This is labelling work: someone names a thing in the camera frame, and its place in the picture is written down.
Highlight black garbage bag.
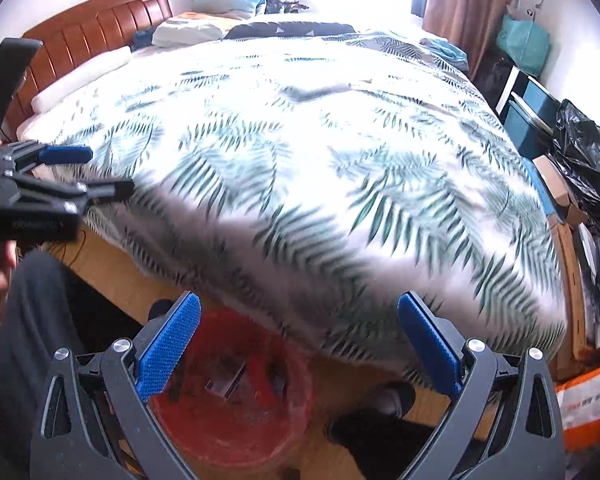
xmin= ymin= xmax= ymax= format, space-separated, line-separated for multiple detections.
xmin=548 ymin=100 xmax=600 ymax=233

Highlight brown cardboard boxes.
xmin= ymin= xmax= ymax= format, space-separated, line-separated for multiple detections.
xmin=532 ymin=155 xmax=595 ymax=382

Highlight orange white carton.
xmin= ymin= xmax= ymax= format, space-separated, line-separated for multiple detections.
xmin=556 ymin=367 xmax=600 ymax=452

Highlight dark triangle pattern pillow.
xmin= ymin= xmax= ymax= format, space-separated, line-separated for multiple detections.
xmin=224 ymin=21 xmax=355 ymax=40

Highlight green leaf print bedspread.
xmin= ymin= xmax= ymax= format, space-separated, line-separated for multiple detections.
xmin=17 ymin=32 xmax=568 ymax=377

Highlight teal shopping bag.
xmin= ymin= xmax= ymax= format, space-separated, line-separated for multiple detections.
xmin=496 ymin=14 xmax=550 ymax=77

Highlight orange white pillow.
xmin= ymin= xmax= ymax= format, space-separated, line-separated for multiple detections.
xmin=151 ymin=12 xmax=240 ymax=48

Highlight blue white pillow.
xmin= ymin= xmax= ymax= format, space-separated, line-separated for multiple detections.
xmin=190 ymin=0 xmax=266 ymax=20

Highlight wooden headboard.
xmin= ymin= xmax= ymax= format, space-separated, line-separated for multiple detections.
xmin=1 ymin=0 xmax=172 ymax=142

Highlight red plastic bucket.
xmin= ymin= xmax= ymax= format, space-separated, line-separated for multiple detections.
xmin=149 ymin=309 xmax=313 ymax=469

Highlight person right leg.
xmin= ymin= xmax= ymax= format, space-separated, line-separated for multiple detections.
xmin=325 ymin=382 xmax=434 ymax=480

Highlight brown curtain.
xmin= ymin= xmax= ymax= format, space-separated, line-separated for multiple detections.
xmin=422 ymin=0 xmax=510 ymax=78

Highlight teal storage bins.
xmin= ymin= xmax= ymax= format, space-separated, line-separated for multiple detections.
xmin=495 ymin=66 xmax=560 ymax=160

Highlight person left leg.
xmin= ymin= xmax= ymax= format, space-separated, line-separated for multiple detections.
xmin=0 ymin=249 xmax=146 ymax=480

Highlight person leg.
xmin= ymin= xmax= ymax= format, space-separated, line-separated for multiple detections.
xmin=0 ymin=249 xmax=146 ymax=480
xmin=325 ymin=382 xmax=434 ymax=480

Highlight light blue blanket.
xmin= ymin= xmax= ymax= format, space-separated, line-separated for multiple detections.
xmin=420 ymin=37 xmax=469 ymax=72

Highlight long white bolster pillow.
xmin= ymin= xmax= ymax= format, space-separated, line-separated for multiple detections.
xmin=31 ymin=46 xmax=132 ymax=114

